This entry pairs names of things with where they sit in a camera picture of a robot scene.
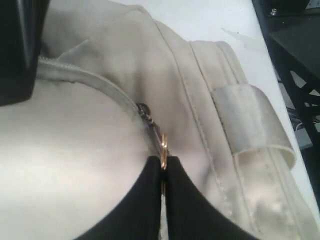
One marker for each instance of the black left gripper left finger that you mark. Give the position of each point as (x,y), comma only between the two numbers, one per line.
(74,193)

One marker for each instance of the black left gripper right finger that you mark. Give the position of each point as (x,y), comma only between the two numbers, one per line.
(189,215)

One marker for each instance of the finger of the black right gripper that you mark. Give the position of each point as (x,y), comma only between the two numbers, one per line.
(21,26)

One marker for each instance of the black metal frame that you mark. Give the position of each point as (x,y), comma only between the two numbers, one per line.
(291,30)

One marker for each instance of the cream fabric duffel bag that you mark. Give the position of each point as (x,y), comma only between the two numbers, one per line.
(111,80)

